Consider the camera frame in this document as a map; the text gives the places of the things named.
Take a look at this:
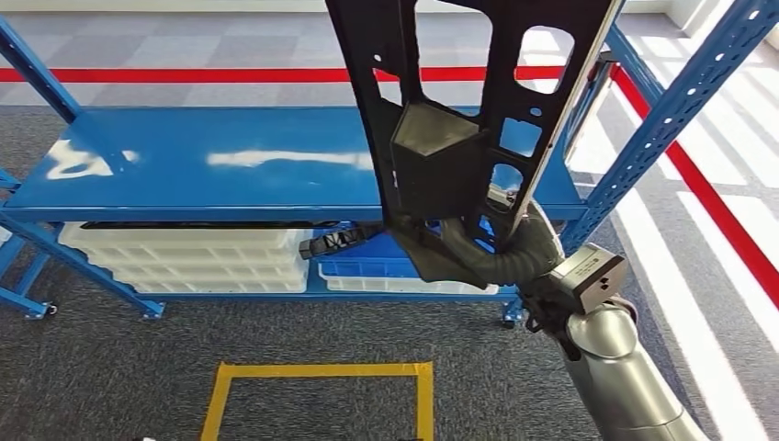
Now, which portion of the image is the red floor tape strip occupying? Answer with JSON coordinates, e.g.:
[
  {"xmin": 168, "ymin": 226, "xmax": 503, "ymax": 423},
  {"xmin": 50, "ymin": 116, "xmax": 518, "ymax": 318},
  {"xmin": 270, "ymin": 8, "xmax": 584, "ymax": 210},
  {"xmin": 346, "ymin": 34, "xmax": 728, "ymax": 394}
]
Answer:
[
  {"xmin": 0, "ymin": 64, "xmax": 568, "ymax": 85},
  {"xmin": 609, "ymin": 62, "xmax": 779, "ymax": 312}
]

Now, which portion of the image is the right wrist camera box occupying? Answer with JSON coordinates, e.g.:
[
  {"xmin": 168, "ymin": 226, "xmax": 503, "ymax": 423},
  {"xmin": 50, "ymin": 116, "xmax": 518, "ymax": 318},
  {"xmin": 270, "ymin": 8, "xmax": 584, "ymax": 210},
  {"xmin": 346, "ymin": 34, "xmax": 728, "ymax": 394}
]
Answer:
[{"xmin": 535, "ymin": 243, "xmax": 628, "ymax": 316}]

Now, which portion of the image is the blue plastic crate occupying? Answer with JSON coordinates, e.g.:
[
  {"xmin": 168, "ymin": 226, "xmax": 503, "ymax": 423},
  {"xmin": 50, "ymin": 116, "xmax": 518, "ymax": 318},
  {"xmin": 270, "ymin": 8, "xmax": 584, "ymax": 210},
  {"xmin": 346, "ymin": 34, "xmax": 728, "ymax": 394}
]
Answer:
[{"xmin": 317, "ymin": 215, "xmax": 507, "ymax": 280}]

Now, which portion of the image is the black plastic panel part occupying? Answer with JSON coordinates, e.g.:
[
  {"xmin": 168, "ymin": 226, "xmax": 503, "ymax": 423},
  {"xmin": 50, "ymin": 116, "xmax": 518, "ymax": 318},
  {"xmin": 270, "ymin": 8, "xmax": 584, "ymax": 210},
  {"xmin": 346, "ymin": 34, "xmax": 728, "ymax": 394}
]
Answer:
[{"xmin": 324, "ymin": 0, "xmax": 626, "ymax": 291}]

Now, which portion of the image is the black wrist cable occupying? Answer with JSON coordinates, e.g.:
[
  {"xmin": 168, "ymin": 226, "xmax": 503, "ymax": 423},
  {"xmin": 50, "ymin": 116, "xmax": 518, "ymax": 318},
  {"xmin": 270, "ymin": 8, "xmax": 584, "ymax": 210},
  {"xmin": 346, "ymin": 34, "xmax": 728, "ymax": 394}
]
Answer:
[{"xmin": 519, "ymin": 291, "xmax": 583, "ymax": 362}]

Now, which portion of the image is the long black plastic part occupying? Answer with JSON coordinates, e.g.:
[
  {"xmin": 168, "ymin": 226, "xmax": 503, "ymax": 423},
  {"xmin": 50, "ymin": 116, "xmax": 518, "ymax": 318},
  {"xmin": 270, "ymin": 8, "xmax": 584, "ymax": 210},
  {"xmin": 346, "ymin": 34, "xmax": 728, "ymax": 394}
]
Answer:
[{"xmin": 297, "ymin": 221, "xmax": 391, "ymax": 262}]

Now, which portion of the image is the yellow floor tape square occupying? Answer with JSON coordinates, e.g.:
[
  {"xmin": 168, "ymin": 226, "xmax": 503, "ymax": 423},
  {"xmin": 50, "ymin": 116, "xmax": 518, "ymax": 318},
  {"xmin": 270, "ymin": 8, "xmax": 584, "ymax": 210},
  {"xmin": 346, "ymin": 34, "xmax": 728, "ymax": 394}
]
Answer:
[{"xmin": 198, "ymin": 361, "xmax": 435, "ymax": 441}]

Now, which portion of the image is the flat black plastic part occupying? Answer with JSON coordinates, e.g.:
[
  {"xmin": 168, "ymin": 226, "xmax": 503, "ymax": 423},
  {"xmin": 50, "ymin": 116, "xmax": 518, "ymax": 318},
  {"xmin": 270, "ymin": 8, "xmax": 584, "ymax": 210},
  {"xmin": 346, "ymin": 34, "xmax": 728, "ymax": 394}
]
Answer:
[{"xmin": 78, "ymin": 220, "xmax": 343, "ymax": 232}]

